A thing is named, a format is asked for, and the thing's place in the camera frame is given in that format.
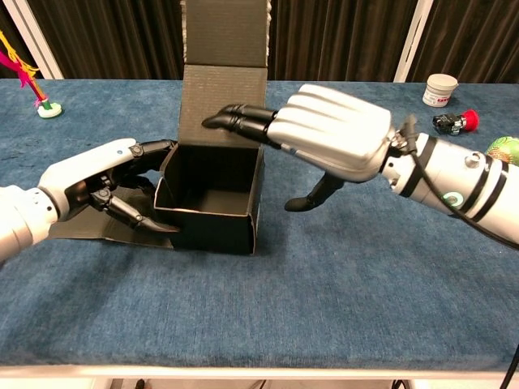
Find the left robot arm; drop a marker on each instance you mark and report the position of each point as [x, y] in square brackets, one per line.
[20, 219]

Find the black curtain panel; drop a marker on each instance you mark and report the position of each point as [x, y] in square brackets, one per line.
[121, 40]
[10, 52]
[332, 36]
[474, 36]

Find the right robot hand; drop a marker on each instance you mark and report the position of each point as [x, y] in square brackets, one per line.
[336, 129]

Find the blue table mat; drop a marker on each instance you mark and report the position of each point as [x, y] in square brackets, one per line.
[243, 308]

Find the black paper box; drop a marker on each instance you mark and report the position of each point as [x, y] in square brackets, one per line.
[219, 231]

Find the red emergency stop button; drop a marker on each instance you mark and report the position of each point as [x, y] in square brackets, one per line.
[470, 120]

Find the white plastic jar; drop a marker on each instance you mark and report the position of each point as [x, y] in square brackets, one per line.
[440, 91]

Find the white frame post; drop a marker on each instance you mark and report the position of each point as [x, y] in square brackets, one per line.
[36, 44]
[271, 40]
[411, 40]

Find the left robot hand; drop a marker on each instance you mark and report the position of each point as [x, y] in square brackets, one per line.
[81, 170]

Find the feather shuttlecock toy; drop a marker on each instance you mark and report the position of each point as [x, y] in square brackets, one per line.
[48, 110]

